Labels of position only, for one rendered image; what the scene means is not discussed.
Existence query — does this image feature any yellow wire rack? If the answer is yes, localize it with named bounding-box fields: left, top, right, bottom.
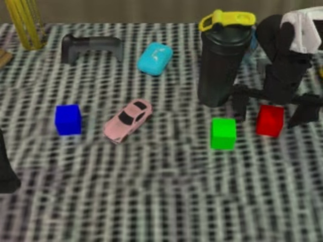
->
left=5, top=0, right=47, bottom=50

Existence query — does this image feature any pink toy car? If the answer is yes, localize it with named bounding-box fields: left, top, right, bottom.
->
left=102, top=98, right=153, bottom=145

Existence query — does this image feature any black object at edge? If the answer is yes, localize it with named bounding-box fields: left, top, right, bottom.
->
left=0, top=130, right=21, bottom=194

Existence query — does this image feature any blue cube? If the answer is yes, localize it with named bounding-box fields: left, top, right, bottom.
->
left=54, top=104, right=83, bottom=136

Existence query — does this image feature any black shaker bottle yellow lid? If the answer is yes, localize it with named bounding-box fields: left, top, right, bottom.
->
left=198, top=9, right=256, bottom=107

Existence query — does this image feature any wooden board corner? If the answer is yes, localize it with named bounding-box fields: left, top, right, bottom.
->
left=0, top=48, right=13, bottom=68

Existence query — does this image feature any green cube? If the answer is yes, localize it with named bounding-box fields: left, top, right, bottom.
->
left=210, top=117, right=237, bottom=150

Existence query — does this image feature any black and white checkered cloth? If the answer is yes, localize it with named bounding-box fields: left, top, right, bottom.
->
left=0, top=22, right=323, bottom=242

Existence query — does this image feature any cyan soap box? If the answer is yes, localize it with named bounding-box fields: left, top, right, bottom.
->
left=137, top=42, right=174, bottom=76

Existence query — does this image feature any red cube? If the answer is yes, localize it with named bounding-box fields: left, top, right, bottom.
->
left=255, top=104, right=285, bottom=138

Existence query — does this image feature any black game controller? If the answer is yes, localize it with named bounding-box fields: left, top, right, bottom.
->
left=61, top=34, right=124, bottom=64

